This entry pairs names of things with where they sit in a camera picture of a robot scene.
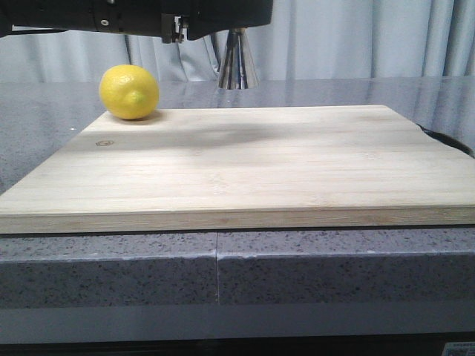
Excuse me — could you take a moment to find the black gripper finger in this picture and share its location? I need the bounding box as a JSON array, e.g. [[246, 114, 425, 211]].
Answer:
[[187, 0, 273, 40]]

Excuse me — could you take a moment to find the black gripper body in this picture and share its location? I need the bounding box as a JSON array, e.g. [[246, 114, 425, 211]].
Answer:
[[87, 0, 194, 44]]

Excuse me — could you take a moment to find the steel hourglass jigger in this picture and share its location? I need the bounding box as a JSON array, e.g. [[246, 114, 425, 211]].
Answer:
[[218, 27, 258, 90]]

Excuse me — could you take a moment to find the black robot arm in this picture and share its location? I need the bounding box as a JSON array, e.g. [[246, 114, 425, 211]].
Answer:
[[1, 1, 273, 43]]

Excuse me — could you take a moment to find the yellow lemon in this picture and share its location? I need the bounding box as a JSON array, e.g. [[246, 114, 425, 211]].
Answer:
[[99, 65, 160, 119]]

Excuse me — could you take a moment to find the grey curtain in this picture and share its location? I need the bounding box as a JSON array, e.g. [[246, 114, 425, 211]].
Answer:
[[1, 27, 474, 83]]

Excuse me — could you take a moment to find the light wooden cutting board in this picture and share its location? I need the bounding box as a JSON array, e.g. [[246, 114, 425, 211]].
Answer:
[[1, 105, 474, 234]]

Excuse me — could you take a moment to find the white label sticker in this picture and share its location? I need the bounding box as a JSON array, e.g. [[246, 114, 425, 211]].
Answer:
[[442, 341, 475, 356]]

